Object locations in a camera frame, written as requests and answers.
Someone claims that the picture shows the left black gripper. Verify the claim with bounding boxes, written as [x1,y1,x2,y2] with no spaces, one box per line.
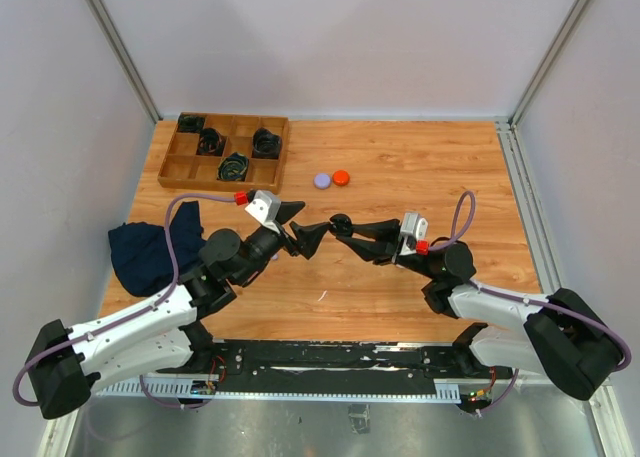
[234,202,331,286]

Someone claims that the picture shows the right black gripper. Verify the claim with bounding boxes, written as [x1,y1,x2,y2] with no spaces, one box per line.
[337,218,438,280]

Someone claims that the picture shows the orange earbud charging case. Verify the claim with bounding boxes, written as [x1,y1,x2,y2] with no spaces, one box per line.
[332,169,350,187]

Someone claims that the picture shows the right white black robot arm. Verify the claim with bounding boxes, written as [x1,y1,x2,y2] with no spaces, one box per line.
[330,212,631,401]

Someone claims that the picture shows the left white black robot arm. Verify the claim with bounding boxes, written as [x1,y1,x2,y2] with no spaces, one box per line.
[12,191,331,420]

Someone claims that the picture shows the purple earbud charging case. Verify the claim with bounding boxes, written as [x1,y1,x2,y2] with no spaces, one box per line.
[313,173,332,190]

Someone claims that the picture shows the wooden compartment tray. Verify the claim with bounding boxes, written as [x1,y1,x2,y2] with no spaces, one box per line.
[158,112,290,194]

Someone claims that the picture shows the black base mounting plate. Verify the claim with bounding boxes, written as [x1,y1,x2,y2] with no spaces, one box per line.
[154,338,515,394]

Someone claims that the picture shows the dark blue cloth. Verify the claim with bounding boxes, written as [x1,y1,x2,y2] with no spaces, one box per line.
[108,201,205,298]

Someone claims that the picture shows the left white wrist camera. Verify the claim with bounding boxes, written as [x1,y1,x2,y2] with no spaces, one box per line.
[245,190,281,233]

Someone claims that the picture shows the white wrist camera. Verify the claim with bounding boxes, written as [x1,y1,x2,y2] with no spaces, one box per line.
[245,190,281,233]
[399,212,428,255]

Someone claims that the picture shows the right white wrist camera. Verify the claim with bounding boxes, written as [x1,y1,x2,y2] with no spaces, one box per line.
[399,212,428,255]

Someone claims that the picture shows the black yellow coiled cable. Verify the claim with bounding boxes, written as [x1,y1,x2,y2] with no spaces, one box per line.
[217,151,251,182]

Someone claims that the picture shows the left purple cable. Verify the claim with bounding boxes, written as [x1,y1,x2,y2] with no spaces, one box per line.
[11,190,250,410]

